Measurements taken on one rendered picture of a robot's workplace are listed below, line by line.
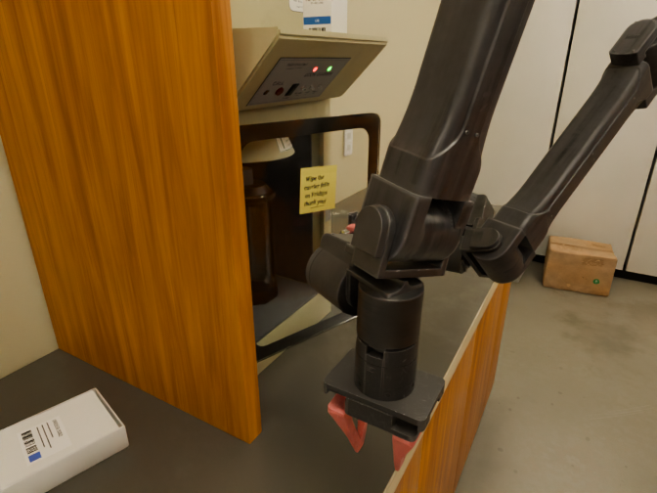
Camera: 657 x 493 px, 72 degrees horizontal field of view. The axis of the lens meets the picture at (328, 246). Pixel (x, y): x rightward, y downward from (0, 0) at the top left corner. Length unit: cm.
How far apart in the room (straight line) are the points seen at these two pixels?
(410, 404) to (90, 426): 51
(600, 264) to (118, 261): 309
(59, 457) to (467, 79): 68
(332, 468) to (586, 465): 161
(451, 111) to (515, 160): 333
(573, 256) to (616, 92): 267
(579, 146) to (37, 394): 96
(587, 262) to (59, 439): 315
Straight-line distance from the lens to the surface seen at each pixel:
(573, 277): 348
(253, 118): 72
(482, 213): 72
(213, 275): 61
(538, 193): 70
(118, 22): 64
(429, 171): 34
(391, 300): 37
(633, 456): 235
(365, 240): 36
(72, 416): 82
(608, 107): 79
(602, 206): 370
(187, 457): 76
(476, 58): 35
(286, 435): 76
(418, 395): 44
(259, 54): 59
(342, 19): 77
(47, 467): 76
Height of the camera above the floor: 148
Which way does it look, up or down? 23 degrees down
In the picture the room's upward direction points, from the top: straight up
